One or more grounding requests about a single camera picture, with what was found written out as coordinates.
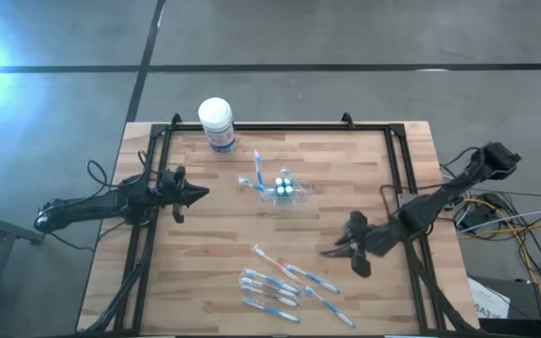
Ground white paper sheet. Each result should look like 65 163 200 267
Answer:
467 277 511 319

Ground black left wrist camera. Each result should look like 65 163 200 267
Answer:
157 171 178 193

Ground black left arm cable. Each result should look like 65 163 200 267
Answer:
85 149 152 190

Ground dark storage box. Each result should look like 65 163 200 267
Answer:
467 274 541 321

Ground black aluminium table frame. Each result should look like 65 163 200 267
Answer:
82 112 481 337

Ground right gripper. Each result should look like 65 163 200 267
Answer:
319 210 394 278

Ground white wipes canister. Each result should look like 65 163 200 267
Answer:
197 97 239 155

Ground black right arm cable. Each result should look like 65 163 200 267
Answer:
379 146 481 222

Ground black floor tape strip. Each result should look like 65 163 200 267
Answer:
124 0 168 124
0 62 541 74

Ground clear acrylic organizer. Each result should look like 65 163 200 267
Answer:
256 180 317 207

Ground orange white toothbrush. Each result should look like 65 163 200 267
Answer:
251 243 302 284

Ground yellow cable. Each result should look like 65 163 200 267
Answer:
457 196 541 307

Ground purple white wrapped toothbrush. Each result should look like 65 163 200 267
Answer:
240 284 300 309
240 276 300 300

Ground dark power brick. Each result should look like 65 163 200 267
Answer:
460 204 490 229

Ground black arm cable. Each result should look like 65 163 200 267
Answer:
379 146 481 222
85 149 152 190

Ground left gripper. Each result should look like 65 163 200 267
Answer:
155 165 210 224

